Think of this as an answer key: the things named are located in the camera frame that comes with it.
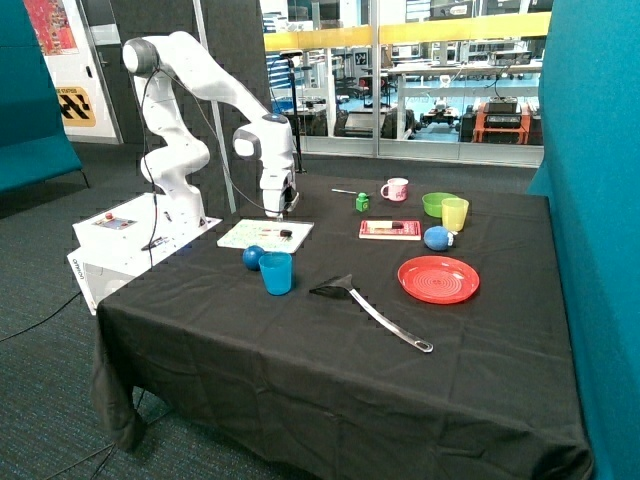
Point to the black tablecloth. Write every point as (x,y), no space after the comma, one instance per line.
(317,383)

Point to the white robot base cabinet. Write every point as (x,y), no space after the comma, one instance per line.
(109,254)

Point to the yellow highlighter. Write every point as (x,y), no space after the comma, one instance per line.
(385,225)

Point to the green plastic bowl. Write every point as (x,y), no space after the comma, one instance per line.
(432,203)

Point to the black marker pen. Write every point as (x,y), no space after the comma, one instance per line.
(154,243)

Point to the yellow plastic cup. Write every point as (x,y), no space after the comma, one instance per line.
(453,213)

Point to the green toy block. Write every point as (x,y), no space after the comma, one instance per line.
(362,202)

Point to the white pen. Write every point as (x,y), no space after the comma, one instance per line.
(342,191)

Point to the teal partition wall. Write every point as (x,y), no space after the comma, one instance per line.
(589,98)

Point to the teal sofa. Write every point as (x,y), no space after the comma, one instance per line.
(34,145)

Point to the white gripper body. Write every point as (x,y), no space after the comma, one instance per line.
(279,194)

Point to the small blue ball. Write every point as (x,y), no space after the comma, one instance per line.
(251,257)

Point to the pink mug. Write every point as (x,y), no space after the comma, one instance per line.
(395,189)

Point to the red plastic plate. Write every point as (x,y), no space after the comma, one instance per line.
(438,279)

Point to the red book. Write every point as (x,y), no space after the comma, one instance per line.
(412,231)

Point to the blue plastic cup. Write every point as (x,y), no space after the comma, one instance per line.
(276,269)

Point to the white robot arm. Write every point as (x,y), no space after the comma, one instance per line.
(157,63)

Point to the black spatula with metal handle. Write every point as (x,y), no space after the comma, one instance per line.
(340,286)

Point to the blue soft ball with tag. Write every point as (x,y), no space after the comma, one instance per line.
(439,238)

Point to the green composition notebook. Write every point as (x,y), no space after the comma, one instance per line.
(247,232)

